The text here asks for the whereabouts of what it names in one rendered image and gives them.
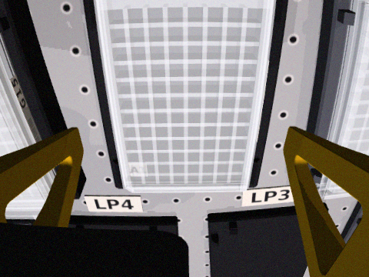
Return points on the black flat plate with corner posts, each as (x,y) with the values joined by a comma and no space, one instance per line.
(352,222)

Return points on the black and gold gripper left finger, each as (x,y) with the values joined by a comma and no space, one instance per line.
(22,168)

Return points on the black flat plate with locator pegs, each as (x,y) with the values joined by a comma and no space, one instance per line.
(263,243)

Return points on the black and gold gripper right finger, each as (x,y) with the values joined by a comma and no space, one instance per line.
(326,252)

